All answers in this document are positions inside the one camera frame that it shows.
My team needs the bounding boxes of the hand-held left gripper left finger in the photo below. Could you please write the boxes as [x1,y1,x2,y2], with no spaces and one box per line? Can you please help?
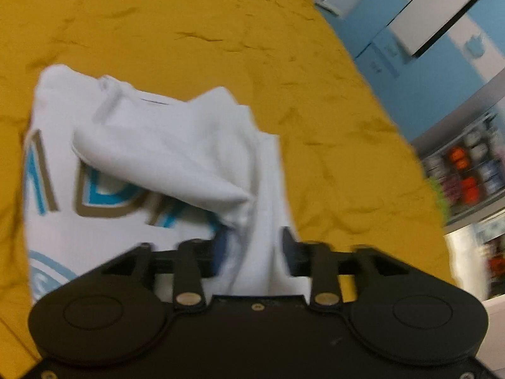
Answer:
[99,229,230,310]

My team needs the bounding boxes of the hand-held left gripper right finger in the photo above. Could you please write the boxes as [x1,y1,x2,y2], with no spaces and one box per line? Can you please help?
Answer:
[279,227,410,310]

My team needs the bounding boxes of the white printed sweatshirt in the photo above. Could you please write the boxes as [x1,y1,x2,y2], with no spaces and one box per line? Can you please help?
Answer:
[23,63,311,301]

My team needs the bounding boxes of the green plastic basket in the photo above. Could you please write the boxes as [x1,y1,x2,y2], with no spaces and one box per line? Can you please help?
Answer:
[427,176,449,226]

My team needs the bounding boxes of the shoe rack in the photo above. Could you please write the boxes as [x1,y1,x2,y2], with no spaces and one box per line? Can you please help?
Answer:
[420,108,505,227]

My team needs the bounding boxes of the yellow quilted bedspread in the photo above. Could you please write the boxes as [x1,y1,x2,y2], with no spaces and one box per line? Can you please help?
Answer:
[0,0,450,366]

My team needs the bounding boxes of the blue and white wardrobe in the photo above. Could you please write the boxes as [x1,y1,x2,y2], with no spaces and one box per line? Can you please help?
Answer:
[307,0,505,145]

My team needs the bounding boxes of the black-framed mirror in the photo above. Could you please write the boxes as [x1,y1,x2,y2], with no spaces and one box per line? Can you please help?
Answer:
[389,0,505,59]

